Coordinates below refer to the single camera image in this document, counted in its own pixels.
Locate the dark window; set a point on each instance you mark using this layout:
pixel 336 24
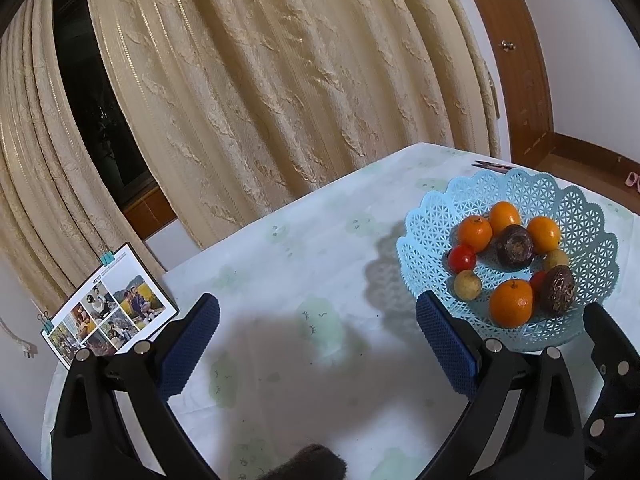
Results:
pixel 95 100

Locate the red tomato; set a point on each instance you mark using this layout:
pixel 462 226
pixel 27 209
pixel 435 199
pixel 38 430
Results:
pixel 461 258
pixel 536 280

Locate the teal binder clip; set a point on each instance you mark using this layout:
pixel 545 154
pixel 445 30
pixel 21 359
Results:
pixel 106 257
pixel 46 322

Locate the light blue plastic lattice basket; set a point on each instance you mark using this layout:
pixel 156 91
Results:
pixel 435 230

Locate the orange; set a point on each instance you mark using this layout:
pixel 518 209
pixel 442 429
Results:
pixel 510 304
pixel 505 215
pixel 545 232
pixel 475 233

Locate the narrow beige curtain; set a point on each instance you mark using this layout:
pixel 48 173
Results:
pixel 40 160

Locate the photo collage board with clips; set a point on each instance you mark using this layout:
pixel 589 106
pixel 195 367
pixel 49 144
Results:
pixel 107 305

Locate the large beige curtain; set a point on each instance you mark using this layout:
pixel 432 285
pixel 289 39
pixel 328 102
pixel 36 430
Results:
pixel 275 85

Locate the dark purple passion fruit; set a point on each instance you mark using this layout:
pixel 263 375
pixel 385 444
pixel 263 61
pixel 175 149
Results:
pixel 557 290
pixel 515 246

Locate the grey plush toy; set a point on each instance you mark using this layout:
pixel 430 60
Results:
pixel 305 462

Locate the metal door knob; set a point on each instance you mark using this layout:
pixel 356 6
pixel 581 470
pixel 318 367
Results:
pixel 508 45

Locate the pink thread snips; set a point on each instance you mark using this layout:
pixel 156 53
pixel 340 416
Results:
pixel 492 165

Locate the wooden door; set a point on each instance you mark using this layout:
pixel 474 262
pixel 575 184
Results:
pixel 520 85

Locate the white power plug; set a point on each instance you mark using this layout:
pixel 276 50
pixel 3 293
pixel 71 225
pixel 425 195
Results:
pixel 24 349

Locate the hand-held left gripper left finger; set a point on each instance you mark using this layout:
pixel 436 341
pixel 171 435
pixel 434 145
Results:
pixel 190 350

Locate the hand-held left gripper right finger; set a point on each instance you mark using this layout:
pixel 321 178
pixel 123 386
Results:
pixel 445 350

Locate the small yellow-green fruit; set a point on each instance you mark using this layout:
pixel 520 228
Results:
pixel 556 259
pixel 467 285

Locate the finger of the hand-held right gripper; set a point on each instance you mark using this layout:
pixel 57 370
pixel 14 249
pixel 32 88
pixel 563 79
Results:
pixel 617 400

